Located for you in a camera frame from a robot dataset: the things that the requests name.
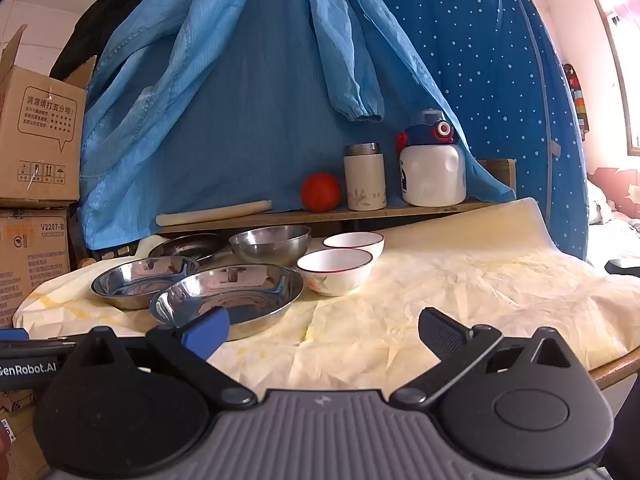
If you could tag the white thermos cup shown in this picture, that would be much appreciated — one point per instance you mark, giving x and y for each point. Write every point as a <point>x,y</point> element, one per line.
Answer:
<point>364,180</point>

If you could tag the cream table cloth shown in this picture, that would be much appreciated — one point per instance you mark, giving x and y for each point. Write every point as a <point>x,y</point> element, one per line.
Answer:
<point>450,280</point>

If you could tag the wooden panel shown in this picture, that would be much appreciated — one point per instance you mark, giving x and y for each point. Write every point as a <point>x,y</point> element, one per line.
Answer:
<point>500,175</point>

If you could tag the steel bowl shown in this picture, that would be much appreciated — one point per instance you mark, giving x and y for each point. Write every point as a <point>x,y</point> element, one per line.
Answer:
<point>270,245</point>

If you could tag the printed cardboard box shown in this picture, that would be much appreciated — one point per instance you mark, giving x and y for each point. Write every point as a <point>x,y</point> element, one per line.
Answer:
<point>30,265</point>

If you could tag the wooden shelf board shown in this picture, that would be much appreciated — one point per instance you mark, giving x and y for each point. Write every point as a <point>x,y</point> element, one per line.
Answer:
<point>320,216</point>

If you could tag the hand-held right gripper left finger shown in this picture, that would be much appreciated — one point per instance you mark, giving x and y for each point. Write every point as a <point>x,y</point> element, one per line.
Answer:
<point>207,331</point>

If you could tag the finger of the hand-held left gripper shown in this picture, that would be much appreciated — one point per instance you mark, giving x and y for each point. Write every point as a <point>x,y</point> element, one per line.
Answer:
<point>12,335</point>

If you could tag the white bottle blue lid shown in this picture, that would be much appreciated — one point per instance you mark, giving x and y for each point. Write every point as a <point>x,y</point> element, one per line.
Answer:
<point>432,175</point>

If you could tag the open cardboard box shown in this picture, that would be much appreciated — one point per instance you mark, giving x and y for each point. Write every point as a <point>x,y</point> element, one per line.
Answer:
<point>35,135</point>

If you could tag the blue work coat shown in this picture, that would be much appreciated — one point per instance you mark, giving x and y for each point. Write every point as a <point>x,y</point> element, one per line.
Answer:
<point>240,110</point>

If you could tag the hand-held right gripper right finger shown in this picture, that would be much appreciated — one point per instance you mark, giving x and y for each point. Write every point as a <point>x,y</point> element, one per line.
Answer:
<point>440,332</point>

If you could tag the red tomato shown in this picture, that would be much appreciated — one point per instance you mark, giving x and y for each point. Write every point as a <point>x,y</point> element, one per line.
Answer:
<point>320,192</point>

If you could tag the black garment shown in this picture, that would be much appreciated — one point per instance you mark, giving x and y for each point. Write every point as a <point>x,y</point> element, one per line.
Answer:
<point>105,20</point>

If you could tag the white bowl red rim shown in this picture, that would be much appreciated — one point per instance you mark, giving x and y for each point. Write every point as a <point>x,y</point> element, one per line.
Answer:
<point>357,242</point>
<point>332,272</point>

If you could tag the large steel plate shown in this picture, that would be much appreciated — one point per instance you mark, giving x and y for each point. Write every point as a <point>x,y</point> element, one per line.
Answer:
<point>235,292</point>

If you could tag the blue polka-dot fabric cover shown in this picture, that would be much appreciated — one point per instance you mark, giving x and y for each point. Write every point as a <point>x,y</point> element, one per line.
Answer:
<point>490,60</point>

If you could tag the white rolling pin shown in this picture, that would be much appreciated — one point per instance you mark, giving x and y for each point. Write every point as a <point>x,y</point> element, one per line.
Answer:
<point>215,213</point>

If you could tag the colourful striped cloth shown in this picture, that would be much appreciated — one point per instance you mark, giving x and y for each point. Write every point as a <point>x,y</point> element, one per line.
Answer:
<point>575,100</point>

